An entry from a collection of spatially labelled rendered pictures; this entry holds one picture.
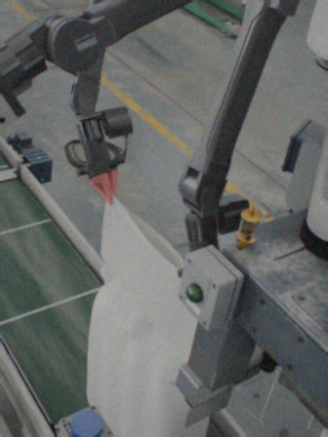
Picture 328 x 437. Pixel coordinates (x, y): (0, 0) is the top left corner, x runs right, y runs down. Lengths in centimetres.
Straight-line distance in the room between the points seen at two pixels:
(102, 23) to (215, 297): 43
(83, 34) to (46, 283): 136
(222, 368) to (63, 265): 132
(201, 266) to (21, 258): 147
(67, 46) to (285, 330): 50
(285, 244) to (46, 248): 150
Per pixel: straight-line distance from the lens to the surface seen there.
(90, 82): 144
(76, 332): 202
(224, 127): 110
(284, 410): 245
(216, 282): 83
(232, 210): 117
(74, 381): 189
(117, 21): 97
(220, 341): 96
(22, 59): 93
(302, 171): 128
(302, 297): 83
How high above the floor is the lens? 188
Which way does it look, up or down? 36 degrees down
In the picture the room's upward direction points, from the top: 9 degrees clockwise
